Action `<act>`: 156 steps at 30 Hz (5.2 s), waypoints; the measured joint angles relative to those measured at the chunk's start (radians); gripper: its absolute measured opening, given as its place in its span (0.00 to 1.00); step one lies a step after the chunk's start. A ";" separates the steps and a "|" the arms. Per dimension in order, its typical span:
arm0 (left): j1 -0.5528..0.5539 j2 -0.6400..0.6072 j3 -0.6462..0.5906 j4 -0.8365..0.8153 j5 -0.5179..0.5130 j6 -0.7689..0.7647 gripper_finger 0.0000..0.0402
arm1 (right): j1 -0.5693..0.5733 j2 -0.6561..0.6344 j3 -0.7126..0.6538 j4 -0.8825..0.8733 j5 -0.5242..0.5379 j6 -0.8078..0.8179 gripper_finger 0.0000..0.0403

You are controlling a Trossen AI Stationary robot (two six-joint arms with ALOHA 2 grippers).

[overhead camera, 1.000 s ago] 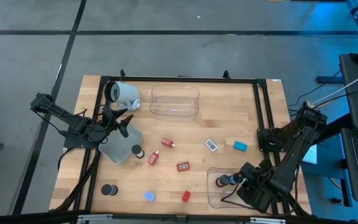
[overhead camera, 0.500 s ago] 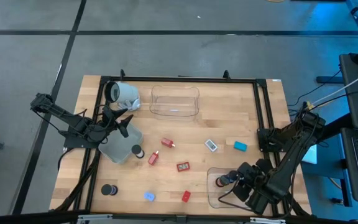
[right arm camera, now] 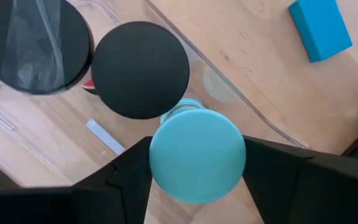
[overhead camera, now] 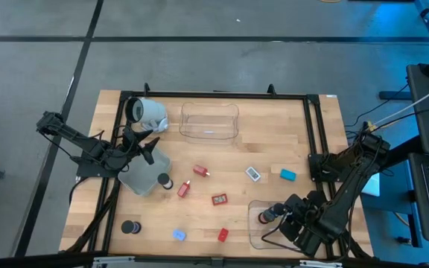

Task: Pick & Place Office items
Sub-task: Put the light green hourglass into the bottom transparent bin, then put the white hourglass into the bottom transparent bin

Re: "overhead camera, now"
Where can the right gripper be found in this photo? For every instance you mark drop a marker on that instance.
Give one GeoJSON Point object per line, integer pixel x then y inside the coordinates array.
{"type": "Point", "coordinates": [315, 216]}

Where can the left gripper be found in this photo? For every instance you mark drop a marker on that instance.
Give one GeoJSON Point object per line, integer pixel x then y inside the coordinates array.
{"type": "Point", "coordinates": [132, 143]}

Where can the red sand hourglass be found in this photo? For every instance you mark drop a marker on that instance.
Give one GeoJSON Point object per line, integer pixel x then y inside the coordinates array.
{"type": "Point", "coordinates": [264, 216]}

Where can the white sand hourglass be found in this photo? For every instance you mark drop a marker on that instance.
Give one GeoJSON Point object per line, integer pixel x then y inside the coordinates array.
{"type": "Point", "coordinates": [163, 178]}

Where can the teal box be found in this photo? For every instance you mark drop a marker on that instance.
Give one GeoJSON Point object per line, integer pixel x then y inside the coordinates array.
{"type": "Point", "coordinates": [288, 175]}

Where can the white digital clock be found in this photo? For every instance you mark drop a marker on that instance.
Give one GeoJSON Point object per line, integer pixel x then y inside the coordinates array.
{"type": "Point", "coordinates": [252, 173]}

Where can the red wall charger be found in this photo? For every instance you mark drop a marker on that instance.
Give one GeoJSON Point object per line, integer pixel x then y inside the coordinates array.
{"type": "Point", "coordinates": [199, 170]}
{"type": "Point", "coordinates": [223, 235]}
{"type": "Point", "coordinates": [183, 190]}

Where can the red digital clock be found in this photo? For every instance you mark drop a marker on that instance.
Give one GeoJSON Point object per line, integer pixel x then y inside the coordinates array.
{"type": "Point", "coordinates": [219, 199]}

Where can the small blue charger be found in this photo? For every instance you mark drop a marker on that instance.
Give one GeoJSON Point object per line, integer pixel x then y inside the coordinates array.
{"type": "Point", "coordinates": [179, 235]}

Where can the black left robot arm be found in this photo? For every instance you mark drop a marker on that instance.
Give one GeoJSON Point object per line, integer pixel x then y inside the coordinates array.
{"type": "Point", "coordinates": [69, 132]}

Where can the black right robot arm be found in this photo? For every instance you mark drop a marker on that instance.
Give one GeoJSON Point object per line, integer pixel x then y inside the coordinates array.
{"type": "Point", "coordinates": [348, 186]}

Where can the grey plastic bin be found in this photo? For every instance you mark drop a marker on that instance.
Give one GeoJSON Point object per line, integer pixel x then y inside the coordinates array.
{"type": "Point", "coordinates": [140, 178]}

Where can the small clear plastic bin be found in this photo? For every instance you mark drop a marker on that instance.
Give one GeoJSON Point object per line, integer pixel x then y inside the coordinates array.
{"type": "Point", "coordinates": [253, 238]}

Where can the large clear plastic bin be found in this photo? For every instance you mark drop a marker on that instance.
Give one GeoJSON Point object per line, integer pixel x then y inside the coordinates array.
{"type": "Point", "coordinates": [209, 123]}

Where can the black rig beam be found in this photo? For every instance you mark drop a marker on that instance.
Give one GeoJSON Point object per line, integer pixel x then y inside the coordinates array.
{"type": "Point", "coordinates": [50, 258]}

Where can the black aluminium table frame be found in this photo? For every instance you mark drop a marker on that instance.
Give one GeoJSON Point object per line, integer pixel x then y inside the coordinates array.
{"type": "Point", "coordinates": [218, 95]}

